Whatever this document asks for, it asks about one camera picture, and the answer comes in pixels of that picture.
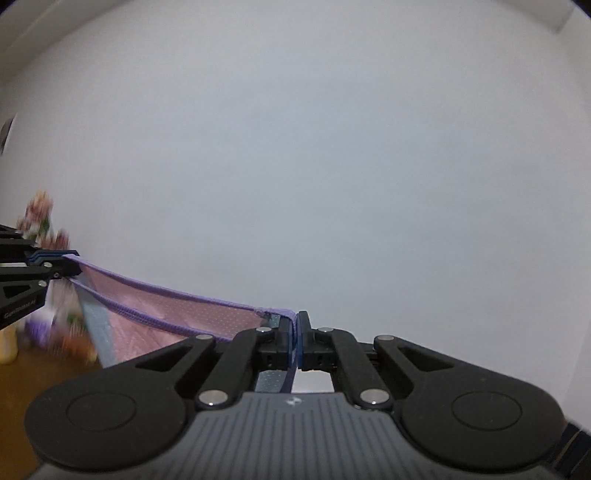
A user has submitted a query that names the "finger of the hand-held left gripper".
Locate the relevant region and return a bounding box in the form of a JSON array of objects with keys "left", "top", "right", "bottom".
[
  {"left": 0, "top": 261, "right": 66, "bottom": 330},
  {"left": 0, "top": 224, "right": 64, "bottom": 265}
]

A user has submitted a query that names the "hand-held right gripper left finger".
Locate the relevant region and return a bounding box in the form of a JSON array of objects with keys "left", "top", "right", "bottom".
[{"left": 104, "top": 314, "right": 297, "bottom": 411}]

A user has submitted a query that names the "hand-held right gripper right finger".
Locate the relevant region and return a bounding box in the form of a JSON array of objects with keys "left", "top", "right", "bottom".
[{"left": 298, "top": 311, "right": 481, "bottom": 411}]

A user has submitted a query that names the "pink garment with purple trim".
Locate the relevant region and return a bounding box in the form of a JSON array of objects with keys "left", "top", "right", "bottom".
[{"left": 62, "top": 253, "right": 299, "bottom": 394}]

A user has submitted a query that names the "purple packet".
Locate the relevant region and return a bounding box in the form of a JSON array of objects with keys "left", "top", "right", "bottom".
[{"left": 25, "top": 316, "right": 54, "bottom": 347}]

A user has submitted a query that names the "clear printed plastic bag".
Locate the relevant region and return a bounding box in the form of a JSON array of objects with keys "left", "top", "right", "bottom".
[{"left": 16, "top": 191, "right": 86, "bottom": 337}]

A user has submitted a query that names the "orange snack bag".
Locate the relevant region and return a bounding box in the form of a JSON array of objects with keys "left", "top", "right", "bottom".
[{"left": 62, "top": 335, "right": 95, "bottom": 361}]

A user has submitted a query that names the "dark wall frame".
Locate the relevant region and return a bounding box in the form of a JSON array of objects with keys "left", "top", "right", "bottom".
[{"left": 0, "top": 113, "right": 18, "bottom": 155}]

